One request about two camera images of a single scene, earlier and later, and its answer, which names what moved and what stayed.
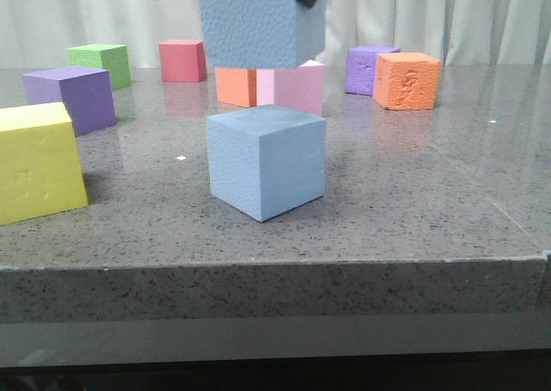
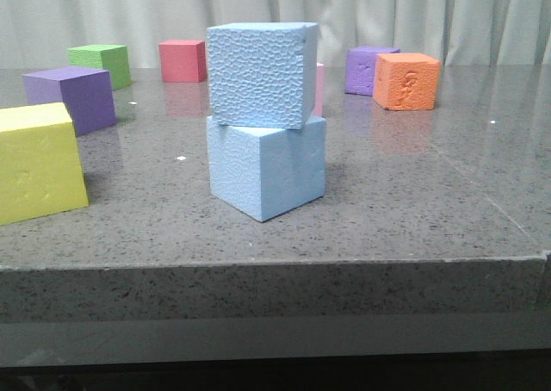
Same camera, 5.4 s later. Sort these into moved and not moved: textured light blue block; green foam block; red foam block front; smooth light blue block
Moved: textured light blue block
Not moved: red foam block front; smooth light blue block; green foam block
